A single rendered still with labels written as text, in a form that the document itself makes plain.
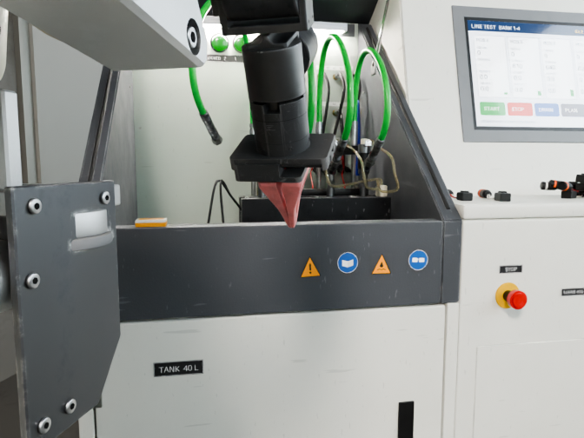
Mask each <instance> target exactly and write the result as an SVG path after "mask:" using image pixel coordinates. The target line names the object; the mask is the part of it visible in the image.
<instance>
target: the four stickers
mask: <svg viewBox="0 0 584 438"><path fill-rule="evenodd" d="M428 252H429V249H410V250H409V252H408V270H428ZM299 271H300V279H301V278H310V277H321V276H322V270H321V255H309V256H299ZM349 273H358V251H353V252H337V274H349ZM391 274H392V253H383V254H372V257H371V275H391Z"/></svg>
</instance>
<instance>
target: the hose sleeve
mask: <svg viewBox="0 0 584 438"><path fill-rule="evenodd" d="M199 116H200V117H201V119H202V121H203V123H204V125H205V127H206V129H207V131H208V132H209V135H210V136H211V138H212V140H217V139H218V138H219V137H220V136H219V133H218V131H217V129H216V126H215V125H214V123H213V121H212V119H211V117H210V115H209V112H208V111H207V110H206V113H205V114H204V115H201V114H200V113H199Z"/></svg>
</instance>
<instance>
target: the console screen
mask: <svg viewBox="0 0 584 438"><path fill-rule="evenodd" d="M451 9H452V19H453V29H454V39H455V58H456V68H457V78H458V89H459V98H460V109H461V127H462V138H463V142H465V143H584V13H573V12H558V11H544V10H516V9H502V8H488V7H474V6H459V5H452V6H451Z"/></svg>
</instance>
